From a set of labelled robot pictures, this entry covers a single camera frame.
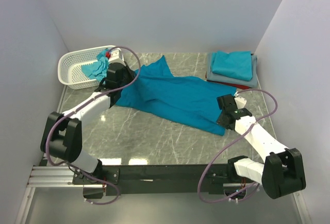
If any teal blue t-shirt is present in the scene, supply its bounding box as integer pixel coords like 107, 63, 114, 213
117, 56, 236, 135

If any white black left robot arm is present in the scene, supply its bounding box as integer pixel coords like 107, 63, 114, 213
40, 62, 136, 184

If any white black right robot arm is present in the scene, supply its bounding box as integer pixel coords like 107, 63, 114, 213
217, 94, 306, 199

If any light turquoise crumpled t-shirt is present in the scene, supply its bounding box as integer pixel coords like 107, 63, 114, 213
81, 49, 109, 82

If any folded red t-shirt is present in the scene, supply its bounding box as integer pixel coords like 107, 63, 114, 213
205, 72, 251, 90

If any white perforated plastic basket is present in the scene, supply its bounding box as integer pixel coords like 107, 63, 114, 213
58, 45, 113, 90

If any folded teal t-shirt top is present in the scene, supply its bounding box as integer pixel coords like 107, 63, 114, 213
210, 51, 253, 81

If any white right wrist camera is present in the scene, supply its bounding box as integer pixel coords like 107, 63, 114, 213
234, 96, 247, 109

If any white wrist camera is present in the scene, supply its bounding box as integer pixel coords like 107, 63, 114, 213
105, 48, 125, 65
234, 96, 247, 109

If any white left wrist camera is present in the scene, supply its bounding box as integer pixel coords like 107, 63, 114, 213
105, 48, 125, 65

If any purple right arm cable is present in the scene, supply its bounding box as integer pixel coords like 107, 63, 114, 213
197, 89, 278, 204

